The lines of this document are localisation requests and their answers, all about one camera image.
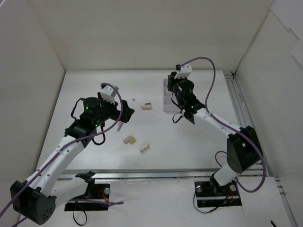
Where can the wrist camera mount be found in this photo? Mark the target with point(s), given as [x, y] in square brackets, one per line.
[108, 93]
[183, 71]

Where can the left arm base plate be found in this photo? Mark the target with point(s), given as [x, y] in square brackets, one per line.
[99, 192]

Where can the purple highlighter pen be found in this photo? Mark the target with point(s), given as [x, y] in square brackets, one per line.
[119, 127]

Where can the pink correction tape dispenser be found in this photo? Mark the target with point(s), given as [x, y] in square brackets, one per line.
[146, 106]

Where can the cream white eraser block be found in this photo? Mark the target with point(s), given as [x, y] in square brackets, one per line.
[144, 147]

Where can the aluminium frame rail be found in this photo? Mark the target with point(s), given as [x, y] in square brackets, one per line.
[156, 187]

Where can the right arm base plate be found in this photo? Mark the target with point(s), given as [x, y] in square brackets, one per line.
[205, 197]

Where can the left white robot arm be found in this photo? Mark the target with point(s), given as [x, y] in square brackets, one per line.
[36, 198]

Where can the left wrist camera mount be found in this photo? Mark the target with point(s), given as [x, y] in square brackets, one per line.
[108, 93]

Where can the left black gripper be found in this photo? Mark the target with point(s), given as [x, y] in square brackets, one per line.
[124, 111]

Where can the white compartment organizer box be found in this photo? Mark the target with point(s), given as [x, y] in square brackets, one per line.
[168, 106]

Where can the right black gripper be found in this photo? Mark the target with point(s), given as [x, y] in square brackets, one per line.
[171, 82]

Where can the tan L-shaped eraser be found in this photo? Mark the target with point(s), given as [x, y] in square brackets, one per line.
[130, 139]

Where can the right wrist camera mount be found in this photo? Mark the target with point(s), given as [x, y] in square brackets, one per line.
[183, 71]

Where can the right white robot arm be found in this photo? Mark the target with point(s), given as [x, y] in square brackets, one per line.
[243, 147]

